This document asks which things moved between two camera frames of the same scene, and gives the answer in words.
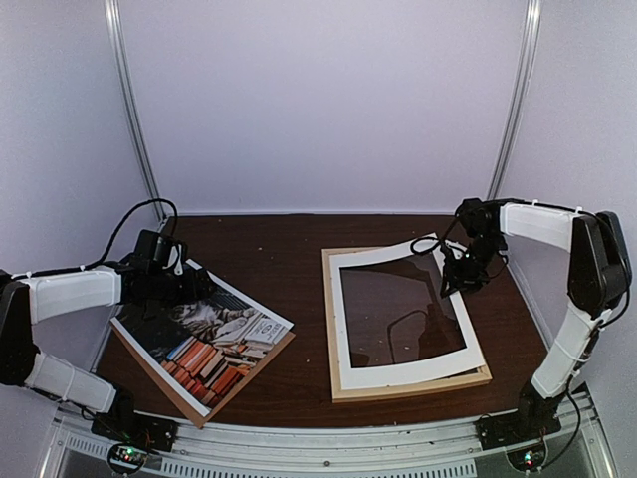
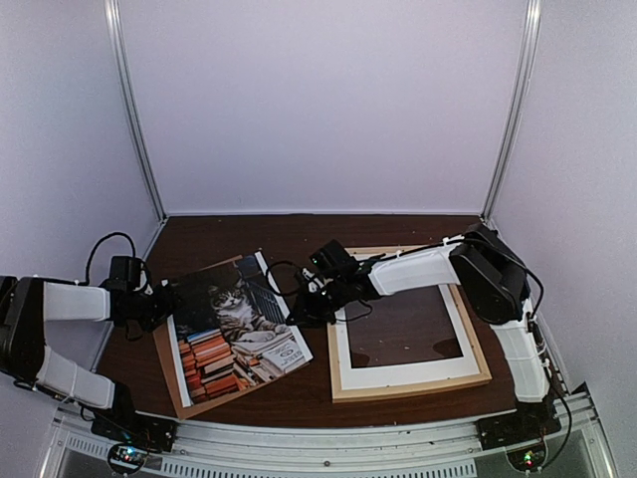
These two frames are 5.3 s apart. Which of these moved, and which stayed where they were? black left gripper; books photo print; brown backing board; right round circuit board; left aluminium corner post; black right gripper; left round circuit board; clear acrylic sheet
Moved: brown backing board; black right gripper; black left gripper; books photo print
Stayed: left aluminium corner post; right round circuit board; clear acrylic sheet; left round circuit board
